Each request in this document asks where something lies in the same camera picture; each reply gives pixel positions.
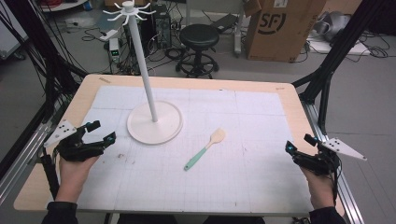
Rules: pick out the white hook stand rack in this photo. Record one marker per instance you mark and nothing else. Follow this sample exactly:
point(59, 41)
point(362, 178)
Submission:
point(155, 130)

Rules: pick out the black flat device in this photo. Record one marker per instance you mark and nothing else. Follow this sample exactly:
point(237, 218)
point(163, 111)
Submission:
point(224, 22)

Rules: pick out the black round stool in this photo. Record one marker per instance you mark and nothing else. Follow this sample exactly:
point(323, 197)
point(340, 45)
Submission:
point(199, 35)

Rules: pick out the large cardboard box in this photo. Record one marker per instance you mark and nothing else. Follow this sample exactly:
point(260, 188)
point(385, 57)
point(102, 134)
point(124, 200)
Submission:
point(280, 37)

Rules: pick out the white power strip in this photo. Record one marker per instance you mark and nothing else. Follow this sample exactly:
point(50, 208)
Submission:
point(109, 34)

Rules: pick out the person's right hand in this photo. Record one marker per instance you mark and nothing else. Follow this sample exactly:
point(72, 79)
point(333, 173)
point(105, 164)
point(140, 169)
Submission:
point(320, 186)

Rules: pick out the silver grey machine part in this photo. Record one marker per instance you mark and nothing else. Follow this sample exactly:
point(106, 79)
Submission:
point(334, 23)

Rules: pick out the white grid mat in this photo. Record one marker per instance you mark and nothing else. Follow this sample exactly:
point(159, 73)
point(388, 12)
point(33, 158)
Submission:
point(249, 124)

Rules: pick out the person's left hand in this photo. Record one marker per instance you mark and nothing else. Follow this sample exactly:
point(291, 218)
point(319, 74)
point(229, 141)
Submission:
point(73, 175)

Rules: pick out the white stand leg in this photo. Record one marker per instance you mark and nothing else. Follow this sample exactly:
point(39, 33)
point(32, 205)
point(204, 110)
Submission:
point(239, 34)

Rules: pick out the aluminium rail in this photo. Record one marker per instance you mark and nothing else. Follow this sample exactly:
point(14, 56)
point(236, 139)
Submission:
point(21, 161)
point(347, 193)

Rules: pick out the small box with green light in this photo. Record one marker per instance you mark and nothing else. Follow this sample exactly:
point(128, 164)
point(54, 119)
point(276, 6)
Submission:
point(114, 48)

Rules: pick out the black frame post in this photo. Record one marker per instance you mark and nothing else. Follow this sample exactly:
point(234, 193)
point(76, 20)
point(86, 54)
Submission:
point(37, 40)
point(339, 46)

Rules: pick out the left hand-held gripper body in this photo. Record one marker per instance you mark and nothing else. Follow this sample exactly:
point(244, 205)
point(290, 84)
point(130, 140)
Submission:
point(73, 149)

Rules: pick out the black computer tower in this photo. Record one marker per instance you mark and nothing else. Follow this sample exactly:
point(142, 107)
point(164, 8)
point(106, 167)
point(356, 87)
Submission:
point(163, 29)

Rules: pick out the white flat board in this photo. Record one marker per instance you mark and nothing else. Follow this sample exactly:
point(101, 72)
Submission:
point(339, 48)

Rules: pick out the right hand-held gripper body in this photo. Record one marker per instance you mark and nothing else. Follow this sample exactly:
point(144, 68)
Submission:
point(323, 161)

